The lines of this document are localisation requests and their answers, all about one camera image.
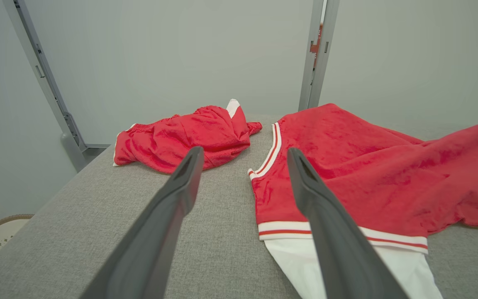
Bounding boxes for red shorts with white stripe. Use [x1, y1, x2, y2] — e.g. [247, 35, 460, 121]
[112, 98, 263, 174]

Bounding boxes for grey metal frame post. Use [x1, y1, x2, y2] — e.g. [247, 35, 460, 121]
[2, 0, 111, 173]
[298, 0, 341, 112]

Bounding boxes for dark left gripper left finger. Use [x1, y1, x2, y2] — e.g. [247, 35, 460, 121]
[79, 146, 205, 299]

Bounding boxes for small orange metal bracket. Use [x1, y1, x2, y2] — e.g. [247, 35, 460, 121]
[310, 23, 323, 69]

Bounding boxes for red basketball jersey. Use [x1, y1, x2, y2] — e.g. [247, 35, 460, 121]
[247, 103, 478, 299]

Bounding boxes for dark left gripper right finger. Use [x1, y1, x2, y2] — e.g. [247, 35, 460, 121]
[287, 147, 410, 299]

